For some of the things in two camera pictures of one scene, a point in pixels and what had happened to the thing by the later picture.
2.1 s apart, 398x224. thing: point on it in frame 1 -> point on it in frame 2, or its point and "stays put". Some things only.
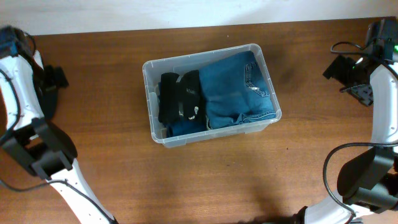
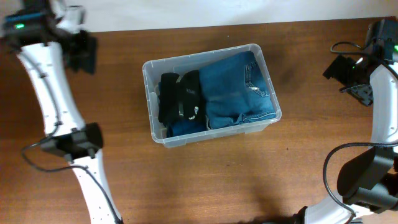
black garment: x=180 y=96 stays put
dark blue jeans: x=235 y=89 stays put
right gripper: x=337 y=70 stays put
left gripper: x=53 y=74 -> x=91 y=47
